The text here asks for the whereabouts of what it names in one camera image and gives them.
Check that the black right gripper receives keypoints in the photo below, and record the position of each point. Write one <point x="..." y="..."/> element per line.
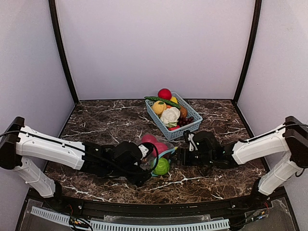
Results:
<point x="184" y="157"/>

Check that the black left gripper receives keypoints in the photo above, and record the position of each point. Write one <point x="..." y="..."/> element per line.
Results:
<point x="141" y="177"/>

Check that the clear zip bag blue zipper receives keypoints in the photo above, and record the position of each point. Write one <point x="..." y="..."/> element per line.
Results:
<point x="148" y="161"/>

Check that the green toy apple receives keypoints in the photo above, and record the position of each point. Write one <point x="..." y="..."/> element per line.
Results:
<point x="162" y="167"/>

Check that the red toy apple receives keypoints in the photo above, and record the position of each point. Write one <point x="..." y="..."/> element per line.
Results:
<point x="160" y="147"/>

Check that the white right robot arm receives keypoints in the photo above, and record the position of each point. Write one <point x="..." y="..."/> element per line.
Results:
<point x="289" y="138"/>

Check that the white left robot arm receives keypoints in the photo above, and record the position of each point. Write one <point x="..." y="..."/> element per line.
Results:
<point x="19" y="143"/>

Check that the dark purple toy grapes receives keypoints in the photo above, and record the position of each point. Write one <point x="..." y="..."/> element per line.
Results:
<point x="185" y="121"/>

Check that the red toy strawberry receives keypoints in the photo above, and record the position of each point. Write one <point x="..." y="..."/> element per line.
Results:
<point x="174" y="128"/>

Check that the brown toy kiwi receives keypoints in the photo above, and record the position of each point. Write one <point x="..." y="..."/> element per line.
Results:
<point x="183" y="112"/>

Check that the blue perforated plastic basket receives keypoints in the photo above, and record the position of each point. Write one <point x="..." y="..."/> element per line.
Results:
<point x="171" y="135"/>

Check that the white toy cauliflower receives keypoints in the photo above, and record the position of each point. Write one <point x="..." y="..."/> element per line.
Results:
<point x="170" y="117"/>

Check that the green toy cucumber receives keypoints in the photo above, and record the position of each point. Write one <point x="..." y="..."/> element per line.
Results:
<point x="169" y="102"/>

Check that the yellow toy lemon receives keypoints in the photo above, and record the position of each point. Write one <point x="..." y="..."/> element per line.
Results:
<point x="173" y="100"/>

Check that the red toy tomato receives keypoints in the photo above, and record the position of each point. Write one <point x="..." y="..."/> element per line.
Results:
<point x="165" y="94"/>

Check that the white slotted cable duct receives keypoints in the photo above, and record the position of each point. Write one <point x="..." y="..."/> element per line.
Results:
<point x="110" y="223"/>

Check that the black front frame rail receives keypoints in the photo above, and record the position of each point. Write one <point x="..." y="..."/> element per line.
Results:
<point x="227" y="208"/>

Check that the black right frame post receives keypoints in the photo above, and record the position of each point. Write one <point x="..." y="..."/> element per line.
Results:
<point x="249" y="50"/>

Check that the black frame post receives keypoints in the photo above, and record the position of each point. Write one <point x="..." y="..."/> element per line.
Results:
<point x="249" y="50"/>
<point x="61" y="51"/>

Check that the black left frame post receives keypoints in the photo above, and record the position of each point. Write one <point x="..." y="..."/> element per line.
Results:
<point x="61" y="51"/>

